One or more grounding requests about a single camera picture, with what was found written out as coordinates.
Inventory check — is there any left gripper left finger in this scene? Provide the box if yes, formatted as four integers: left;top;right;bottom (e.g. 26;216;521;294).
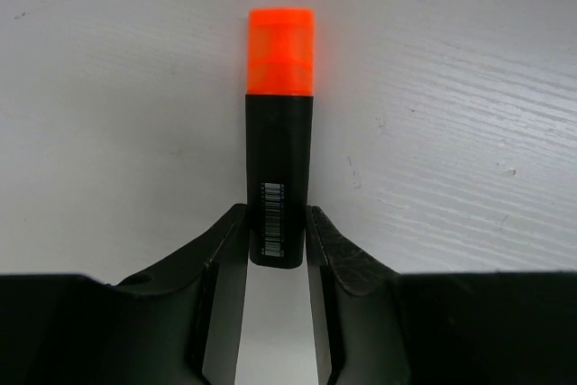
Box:
112;205;248;384

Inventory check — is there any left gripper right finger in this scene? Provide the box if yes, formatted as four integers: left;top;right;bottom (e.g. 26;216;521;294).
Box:
306;206;406;384

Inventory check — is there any orange cap highlighter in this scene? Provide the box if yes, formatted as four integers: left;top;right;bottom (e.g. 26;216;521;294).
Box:
244;8;315;269

